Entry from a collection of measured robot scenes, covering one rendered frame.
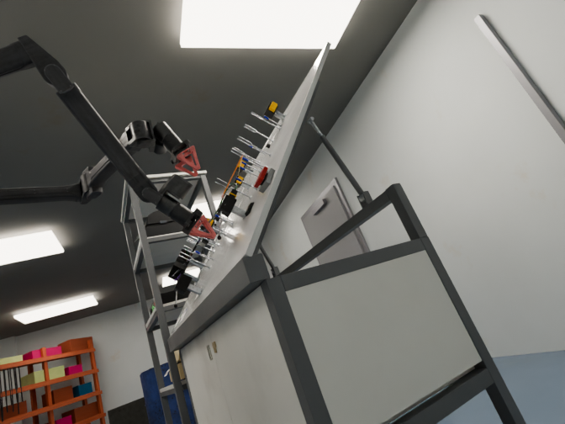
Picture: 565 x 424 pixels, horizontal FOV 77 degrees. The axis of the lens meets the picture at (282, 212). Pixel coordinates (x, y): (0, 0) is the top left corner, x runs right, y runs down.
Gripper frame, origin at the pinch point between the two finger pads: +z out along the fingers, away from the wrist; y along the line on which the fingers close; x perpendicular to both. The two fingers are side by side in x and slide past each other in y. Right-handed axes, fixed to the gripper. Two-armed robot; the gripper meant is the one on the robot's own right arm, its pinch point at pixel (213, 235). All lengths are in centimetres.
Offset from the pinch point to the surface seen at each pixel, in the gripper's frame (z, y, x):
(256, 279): 13.7, -32.3, 12.8
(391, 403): 56, -35, 20
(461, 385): 75, -33, 6
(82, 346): -83, 750, 117
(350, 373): 43, -34, 19
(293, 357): 29, -35, 23
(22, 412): -85, 646, 230
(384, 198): 41, -17, -40
